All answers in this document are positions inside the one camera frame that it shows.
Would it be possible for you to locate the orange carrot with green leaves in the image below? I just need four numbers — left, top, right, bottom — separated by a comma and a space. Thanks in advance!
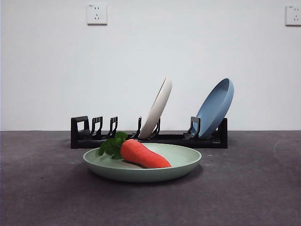
98, 131, 173, 169

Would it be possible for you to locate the green plate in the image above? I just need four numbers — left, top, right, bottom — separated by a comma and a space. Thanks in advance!
82, 142, 203, 184

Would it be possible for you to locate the beige plate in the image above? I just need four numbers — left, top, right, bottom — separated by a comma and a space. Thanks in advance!
138, 76, 173, 139

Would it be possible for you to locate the black plate rack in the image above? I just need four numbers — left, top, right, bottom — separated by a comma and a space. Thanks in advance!
71, 115, 228, 149

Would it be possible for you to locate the blue plate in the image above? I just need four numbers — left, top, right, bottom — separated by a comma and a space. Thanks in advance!
195, 78, 235, 139

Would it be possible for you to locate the white wall socket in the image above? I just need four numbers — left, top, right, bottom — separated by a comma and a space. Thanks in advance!
87, 3, 108, 26
285, 5, 301, 26

